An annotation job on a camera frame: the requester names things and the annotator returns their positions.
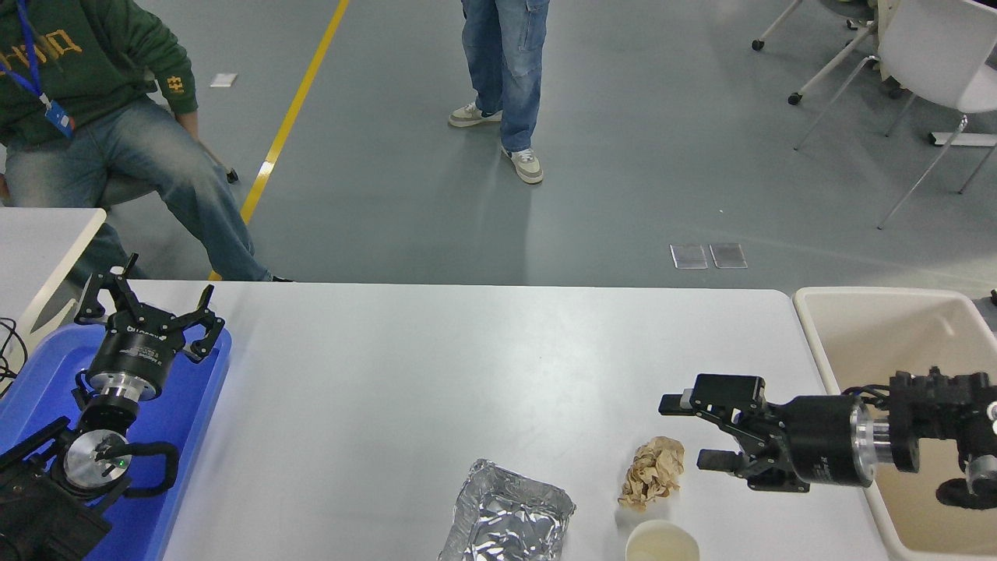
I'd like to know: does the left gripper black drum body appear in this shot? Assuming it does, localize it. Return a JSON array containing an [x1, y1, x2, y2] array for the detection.
[[87, 323, 188, 390]]

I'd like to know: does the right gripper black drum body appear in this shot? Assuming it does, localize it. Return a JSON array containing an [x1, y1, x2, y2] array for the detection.
[[781, 395, 872, 490]]

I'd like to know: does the tan paper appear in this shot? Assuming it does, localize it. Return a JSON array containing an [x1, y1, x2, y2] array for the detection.
[[618, 435, 686, 513]]

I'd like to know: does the white paper cup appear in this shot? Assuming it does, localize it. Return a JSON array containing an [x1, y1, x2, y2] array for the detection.
[[625, 520, 700, 561]]

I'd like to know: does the foil tray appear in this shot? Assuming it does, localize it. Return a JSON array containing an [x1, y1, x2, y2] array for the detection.
[[438, 458, 577, 561]]

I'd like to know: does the blue plastic tray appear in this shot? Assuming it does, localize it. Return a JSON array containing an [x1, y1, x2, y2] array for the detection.
[[0, 323, 233, 561]]

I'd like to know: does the white side table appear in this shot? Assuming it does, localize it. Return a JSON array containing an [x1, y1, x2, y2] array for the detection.
[[0, 206, 108, 348]]

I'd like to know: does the large pale plastic bin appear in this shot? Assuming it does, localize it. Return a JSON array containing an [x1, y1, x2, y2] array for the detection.
[[793, 287, 997, 561]]

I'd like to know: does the person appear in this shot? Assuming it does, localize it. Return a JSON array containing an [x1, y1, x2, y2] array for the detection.
[[0, 0, 293, 283], [449, 0, 551, 185]]

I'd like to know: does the white chair with casters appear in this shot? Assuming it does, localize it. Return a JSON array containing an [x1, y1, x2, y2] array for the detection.
[[752, 0, 885, 106]]

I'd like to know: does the white chair with metal legs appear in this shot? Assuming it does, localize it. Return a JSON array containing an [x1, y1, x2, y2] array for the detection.
[[794, 0, 997, 231]]

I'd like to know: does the black cable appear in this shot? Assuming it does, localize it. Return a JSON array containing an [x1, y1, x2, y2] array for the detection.
[[0, 316, 30, 394]]

